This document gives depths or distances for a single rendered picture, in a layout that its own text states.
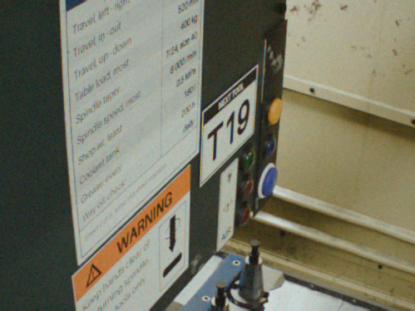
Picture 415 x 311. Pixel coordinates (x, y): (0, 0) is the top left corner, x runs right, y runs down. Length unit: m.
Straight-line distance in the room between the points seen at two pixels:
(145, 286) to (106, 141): 0.16
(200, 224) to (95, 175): 0.20
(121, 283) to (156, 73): 0.16
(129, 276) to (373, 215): 1.12
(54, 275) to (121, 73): 0.13
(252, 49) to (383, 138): 0.91
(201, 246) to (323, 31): 0.87
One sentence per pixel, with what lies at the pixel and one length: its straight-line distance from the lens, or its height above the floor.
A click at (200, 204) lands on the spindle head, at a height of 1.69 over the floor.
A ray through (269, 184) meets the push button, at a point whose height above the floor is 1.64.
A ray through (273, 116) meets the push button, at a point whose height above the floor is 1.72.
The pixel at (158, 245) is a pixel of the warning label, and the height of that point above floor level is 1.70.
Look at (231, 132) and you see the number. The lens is 0.66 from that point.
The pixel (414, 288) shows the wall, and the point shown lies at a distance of 1.74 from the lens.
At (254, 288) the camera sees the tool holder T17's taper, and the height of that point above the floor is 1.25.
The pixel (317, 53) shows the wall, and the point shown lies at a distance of 1.51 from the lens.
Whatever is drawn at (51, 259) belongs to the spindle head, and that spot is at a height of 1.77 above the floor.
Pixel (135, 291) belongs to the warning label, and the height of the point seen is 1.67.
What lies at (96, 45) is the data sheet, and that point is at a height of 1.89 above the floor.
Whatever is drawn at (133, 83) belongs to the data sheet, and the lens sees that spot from 0.50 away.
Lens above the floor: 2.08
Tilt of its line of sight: 33 degrees down
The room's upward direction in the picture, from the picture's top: 2 degrees clockwise
